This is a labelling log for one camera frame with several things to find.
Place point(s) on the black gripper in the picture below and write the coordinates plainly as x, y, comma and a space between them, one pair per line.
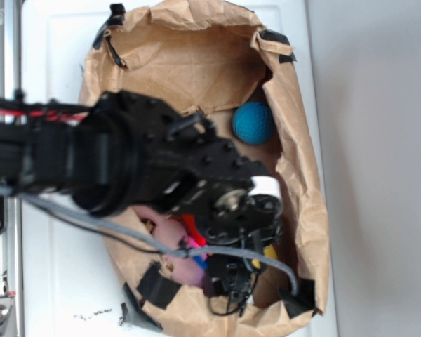
248, 220

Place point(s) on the aluminium frame rail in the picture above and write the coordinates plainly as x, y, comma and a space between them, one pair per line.
12, 321

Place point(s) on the brown paper bag bin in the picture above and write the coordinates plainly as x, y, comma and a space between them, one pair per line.
215, 56

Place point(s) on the pink plush bunny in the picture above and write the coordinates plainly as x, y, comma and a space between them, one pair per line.
171, 232

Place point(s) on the blue rubber ball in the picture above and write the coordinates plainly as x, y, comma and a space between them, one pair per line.
253, 123

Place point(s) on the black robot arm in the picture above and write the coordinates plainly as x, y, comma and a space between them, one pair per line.
130, 149

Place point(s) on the orange toy carrot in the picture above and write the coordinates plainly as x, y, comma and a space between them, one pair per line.
190, 223

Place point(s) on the yellow green sponge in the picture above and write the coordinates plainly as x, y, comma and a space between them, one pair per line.
269, 252

